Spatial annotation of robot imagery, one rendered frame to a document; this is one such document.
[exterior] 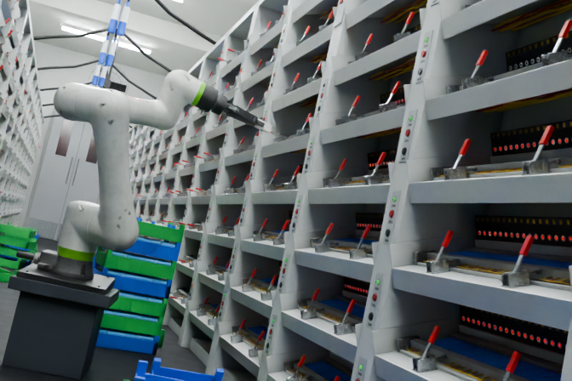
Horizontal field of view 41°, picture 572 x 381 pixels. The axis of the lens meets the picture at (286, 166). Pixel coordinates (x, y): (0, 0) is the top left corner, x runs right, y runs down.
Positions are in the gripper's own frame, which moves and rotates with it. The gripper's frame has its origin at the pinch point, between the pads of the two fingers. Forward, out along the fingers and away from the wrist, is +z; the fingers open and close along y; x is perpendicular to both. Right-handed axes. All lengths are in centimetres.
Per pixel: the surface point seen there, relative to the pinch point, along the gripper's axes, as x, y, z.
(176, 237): -50, -51, -4
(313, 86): 13.0, 33.2, 3.6
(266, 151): -6.3, -11.0, 7.7
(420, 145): -14, 122, 9
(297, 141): -5.6, 28.4, 7.3
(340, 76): 12, 59, 4
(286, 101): 12.1, 1.3, 4.2
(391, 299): -47, 122, 16
